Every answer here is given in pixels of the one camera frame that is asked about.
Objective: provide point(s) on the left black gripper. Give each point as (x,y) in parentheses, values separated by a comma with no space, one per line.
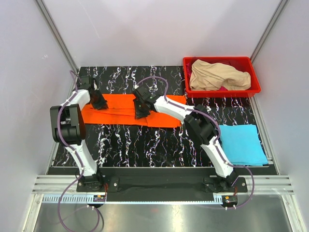
(102,105)

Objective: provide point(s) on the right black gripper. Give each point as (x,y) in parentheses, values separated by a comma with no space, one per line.
(139,115)

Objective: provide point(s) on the orange t shirt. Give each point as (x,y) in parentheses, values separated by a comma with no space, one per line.
(121,111)

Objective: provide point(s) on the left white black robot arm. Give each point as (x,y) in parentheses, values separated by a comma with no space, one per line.
(68,129)

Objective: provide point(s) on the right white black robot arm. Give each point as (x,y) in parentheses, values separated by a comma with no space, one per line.
(202,129)

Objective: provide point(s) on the beige t shirt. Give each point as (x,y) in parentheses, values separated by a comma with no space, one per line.
(212,77)

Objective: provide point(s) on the folded light blue t shirt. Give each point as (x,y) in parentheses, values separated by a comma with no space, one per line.
(242,146)

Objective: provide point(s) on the red plastic bin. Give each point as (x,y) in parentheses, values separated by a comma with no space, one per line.
(243,64)

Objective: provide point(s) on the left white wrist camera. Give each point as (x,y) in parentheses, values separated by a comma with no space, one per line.
(95,84)

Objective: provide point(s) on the aluminium frame rail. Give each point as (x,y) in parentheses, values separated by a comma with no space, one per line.
(263,184)

